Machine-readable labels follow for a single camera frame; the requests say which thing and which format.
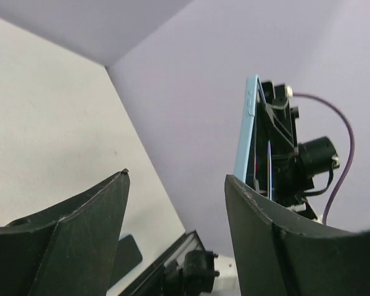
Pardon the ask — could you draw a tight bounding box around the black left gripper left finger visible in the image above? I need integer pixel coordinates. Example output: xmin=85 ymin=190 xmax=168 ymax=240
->
xmin=0 ymin=170 xmax=130 ymax=295

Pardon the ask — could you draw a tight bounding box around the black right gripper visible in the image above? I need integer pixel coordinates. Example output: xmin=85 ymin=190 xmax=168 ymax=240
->
xmin=261 ymin=81 xmax=298 ymax=173

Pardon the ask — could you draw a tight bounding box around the light blue phone case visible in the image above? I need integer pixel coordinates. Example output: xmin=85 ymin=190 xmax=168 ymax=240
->
xmin=234 ymin=75 xmax=260 ymax=187

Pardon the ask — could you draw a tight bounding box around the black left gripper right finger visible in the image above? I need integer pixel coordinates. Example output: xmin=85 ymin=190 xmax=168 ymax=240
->
xmin=224 ymin=175 xmax=370 ymax=295

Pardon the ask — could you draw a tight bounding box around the black smartphone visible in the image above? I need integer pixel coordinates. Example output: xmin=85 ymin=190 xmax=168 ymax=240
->
xmin=246 ymin=78 xmax=273 ymax=200
xmin=109 ymin=234 xmax=142 ymax=288

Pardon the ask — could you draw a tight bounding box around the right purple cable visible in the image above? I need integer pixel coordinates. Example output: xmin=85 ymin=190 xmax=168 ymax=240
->
xmin=291 ymin=93 xmax=355 ymax=226

